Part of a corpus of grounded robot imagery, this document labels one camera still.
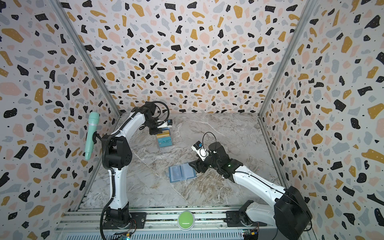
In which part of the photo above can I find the blue leather card holder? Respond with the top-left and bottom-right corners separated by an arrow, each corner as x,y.
169,163 -> 197,183

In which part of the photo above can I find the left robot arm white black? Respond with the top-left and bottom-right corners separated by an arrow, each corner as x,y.
100,101 -> 170,229

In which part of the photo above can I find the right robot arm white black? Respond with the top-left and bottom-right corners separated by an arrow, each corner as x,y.
189,141 -> 312,240

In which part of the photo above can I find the clear box with cards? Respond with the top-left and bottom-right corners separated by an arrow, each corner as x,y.
156,128 -> 173,148

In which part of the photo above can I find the green push button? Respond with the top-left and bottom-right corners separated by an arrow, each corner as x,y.
177,211 -> 195,231

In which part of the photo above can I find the black microphone stand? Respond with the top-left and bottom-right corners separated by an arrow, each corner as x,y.
92,132 -> 102,145

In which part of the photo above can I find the mint green microphone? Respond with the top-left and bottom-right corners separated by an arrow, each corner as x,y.
85,112 -> 100,161

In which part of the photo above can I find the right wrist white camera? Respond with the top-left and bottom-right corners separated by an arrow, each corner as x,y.
192,141 -> 210,161

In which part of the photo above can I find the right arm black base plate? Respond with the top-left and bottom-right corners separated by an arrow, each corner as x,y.
224,211 -> 267,228

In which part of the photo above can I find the white ventilated cable duct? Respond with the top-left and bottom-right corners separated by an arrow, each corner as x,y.
64,230 -> 245,240

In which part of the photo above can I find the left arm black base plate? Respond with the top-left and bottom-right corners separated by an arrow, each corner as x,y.
103,212 -> 147,231

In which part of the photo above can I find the black corrugated cable hose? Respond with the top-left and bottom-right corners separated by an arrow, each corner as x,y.
99,100 -> 171,240

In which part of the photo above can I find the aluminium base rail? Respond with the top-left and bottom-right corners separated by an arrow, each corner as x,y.
53,205 -> 313,233

